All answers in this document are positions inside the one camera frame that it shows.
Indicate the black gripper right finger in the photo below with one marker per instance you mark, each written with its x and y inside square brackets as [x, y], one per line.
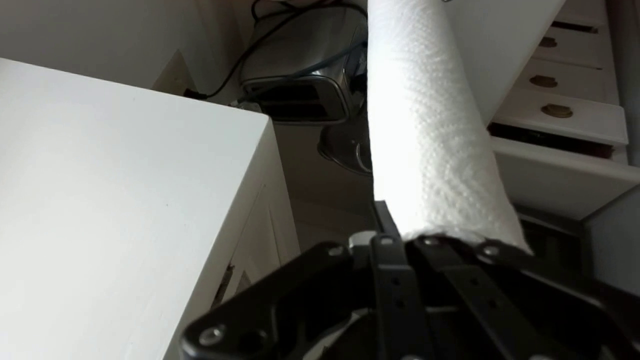
[521, 307]

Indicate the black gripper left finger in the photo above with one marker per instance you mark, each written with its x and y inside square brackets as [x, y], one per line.
[301, 300]

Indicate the white paper towel roll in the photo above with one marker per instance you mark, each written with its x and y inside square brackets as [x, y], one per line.
[427, 132]

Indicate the white drawer cabinet brass pulls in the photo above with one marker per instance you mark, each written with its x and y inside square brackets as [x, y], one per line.
[566, 132]

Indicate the silver black toaster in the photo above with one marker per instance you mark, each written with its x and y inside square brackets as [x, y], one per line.
[301, 66]

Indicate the white wall cabinet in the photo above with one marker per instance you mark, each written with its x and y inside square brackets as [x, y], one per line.
[100, 201]

